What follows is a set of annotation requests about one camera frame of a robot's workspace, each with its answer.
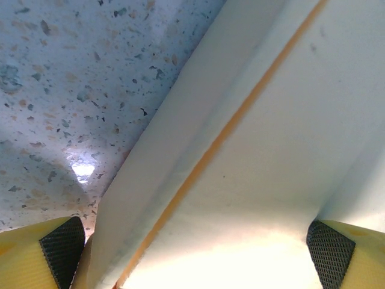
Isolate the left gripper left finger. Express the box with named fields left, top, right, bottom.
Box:
left=0, top=216, right=87, bottom=289

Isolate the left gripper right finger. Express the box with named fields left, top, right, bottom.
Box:
left=306, top=219, right=385, bottom=289

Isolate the yellow paper box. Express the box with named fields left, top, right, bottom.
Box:
left=78, top=0, right=385, bottom=289

